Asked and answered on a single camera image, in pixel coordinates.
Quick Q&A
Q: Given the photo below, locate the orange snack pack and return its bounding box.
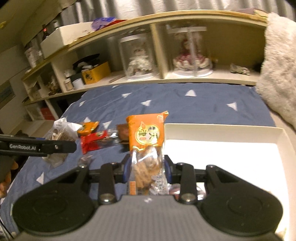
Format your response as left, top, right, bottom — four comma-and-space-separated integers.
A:
77, 121, 99, 137
126, 111, 169, 195

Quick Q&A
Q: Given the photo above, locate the clear pastry pack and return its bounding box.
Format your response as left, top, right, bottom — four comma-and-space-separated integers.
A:
43, 117, 83, 168

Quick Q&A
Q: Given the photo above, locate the red snack pack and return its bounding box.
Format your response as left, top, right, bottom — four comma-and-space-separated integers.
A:
80, 130, 119, 154

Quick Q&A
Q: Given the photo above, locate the person left hand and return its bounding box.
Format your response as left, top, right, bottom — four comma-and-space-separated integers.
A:
0, 161, 18, 198

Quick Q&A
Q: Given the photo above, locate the small dark candy pack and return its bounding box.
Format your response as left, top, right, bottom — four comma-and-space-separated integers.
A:
78, 155, 93, 168

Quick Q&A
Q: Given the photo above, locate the blue quilt with triangles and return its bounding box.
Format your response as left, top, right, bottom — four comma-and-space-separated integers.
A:
1, 83, 274, 233

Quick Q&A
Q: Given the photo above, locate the dark brown snack pack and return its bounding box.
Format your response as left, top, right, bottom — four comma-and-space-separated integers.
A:
116, 123, 129, 144

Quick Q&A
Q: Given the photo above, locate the white cardboard box tray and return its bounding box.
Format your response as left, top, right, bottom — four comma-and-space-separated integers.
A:
164, 123, 295, 240

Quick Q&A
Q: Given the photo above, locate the white roll on shelf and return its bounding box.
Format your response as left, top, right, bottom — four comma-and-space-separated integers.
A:
72, 78, 84, 90

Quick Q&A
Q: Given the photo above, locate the yellow box on shelf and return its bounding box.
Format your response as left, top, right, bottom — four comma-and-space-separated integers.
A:
82, 62, 111, 85

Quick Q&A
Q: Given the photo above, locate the red dress doll in case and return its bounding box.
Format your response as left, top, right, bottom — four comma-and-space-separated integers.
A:
166, 26, 213, 77

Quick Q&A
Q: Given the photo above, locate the small ornament on shelf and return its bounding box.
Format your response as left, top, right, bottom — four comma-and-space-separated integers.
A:
230, 63, 250, 76

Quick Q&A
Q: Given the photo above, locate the white dress doll in case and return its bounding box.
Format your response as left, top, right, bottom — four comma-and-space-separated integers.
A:
118, 33, 158, 80

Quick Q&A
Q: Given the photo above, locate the white storage box on shelf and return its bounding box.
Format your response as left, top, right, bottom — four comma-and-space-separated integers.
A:
41, 22, 93, 59

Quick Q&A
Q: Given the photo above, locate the fluffy white pillow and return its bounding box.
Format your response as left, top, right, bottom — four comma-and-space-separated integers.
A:
256, 13, 295, 127

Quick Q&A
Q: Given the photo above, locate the wooden headboard shelf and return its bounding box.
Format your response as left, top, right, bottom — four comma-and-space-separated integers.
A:
22, 10, 267, 120

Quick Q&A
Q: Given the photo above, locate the grey curtain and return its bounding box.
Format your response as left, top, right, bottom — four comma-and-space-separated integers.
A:
58, 0, 295, 25

